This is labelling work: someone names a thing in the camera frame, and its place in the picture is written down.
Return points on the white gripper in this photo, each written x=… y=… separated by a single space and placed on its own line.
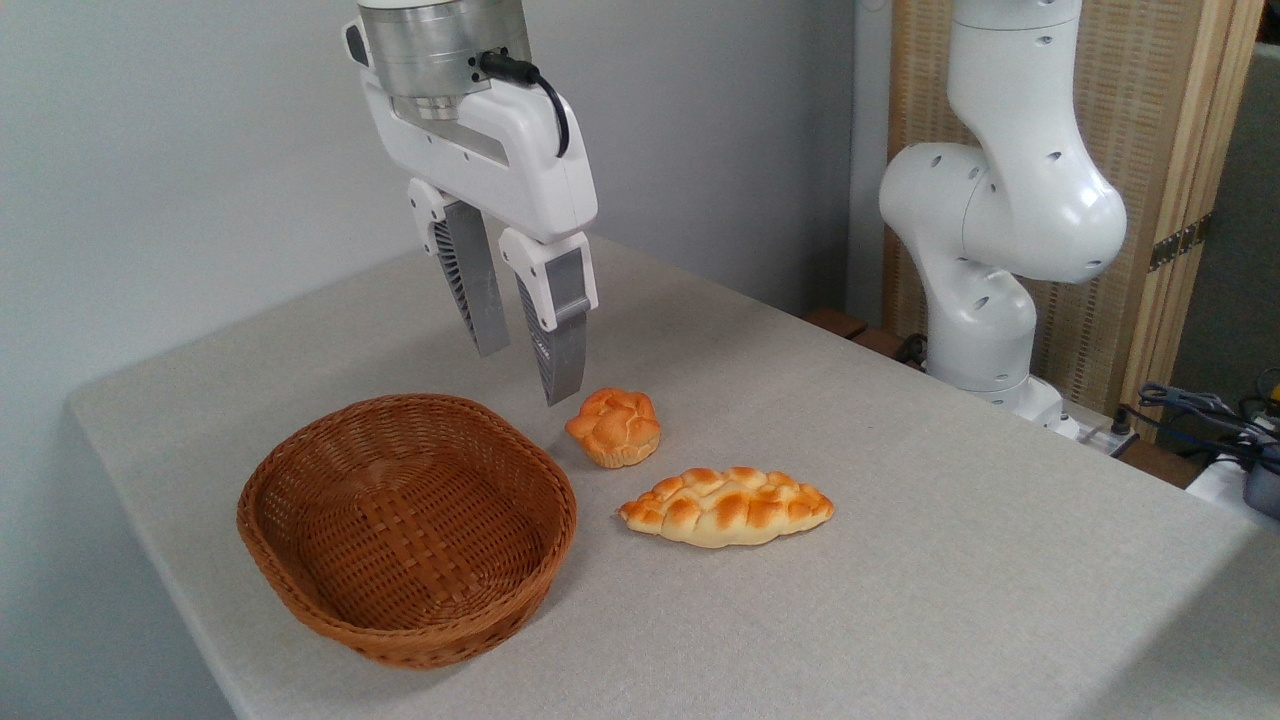
x=520 y=170

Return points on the round flower-shaped bread bun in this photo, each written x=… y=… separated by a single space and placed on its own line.
x=615 y=425

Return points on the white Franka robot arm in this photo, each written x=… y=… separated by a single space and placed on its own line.
x=1020 y=200

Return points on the brown wicker basket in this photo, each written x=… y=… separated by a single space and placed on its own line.
x=420 y=530

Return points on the long braided bread loaf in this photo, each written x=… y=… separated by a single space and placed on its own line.
x=725 y=508

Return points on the brown wooden block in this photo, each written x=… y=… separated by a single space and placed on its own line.
x=840 y=323

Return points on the grey tablecloth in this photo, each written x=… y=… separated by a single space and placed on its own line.
x=900 y=600

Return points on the white power strip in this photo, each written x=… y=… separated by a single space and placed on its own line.
x=1095 y=435

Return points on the wooden woven folding screen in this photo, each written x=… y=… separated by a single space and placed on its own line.
x=1145 y=120

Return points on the dark metal screen hinge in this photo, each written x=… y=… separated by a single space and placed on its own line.
x=1178 y=243

